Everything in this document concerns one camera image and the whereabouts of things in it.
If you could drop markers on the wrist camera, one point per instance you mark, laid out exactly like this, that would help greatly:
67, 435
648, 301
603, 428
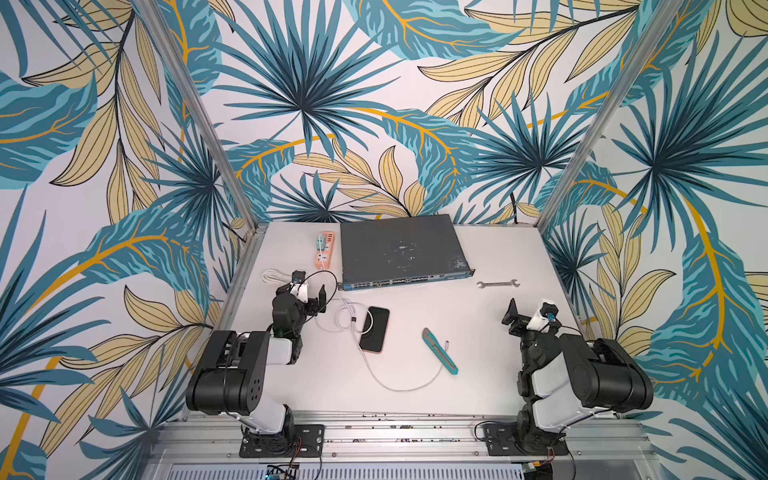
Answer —
298, 282
543, 318

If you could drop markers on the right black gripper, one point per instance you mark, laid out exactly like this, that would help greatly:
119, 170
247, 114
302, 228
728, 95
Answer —
522, 325

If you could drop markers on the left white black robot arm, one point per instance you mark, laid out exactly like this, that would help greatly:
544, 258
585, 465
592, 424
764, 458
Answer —
229, 378

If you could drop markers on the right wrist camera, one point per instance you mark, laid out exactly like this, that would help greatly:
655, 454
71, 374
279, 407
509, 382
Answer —
543, 318

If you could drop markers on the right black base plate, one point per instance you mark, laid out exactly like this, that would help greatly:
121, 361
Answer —
507, 440

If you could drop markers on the grey network switch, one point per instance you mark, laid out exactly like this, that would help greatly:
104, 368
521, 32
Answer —
400, 251

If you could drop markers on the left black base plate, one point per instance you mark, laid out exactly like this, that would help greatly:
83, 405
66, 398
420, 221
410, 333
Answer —
299, 441

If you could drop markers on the aluminium front rail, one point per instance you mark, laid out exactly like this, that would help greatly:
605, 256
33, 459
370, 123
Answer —
352, 437

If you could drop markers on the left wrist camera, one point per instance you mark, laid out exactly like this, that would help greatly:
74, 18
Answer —
298, 282

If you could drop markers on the silver open-end wrench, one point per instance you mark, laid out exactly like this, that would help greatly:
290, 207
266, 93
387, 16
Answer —
510, 283

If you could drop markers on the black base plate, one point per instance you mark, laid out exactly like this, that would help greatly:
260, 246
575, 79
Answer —
299, 441
507, 440

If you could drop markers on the black smartphone pink case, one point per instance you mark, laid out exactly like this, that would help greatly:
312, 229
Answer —
374, 329

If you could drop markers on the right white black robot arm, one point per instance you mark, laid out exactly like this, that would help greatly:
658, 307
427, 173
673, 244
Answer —
565, 379

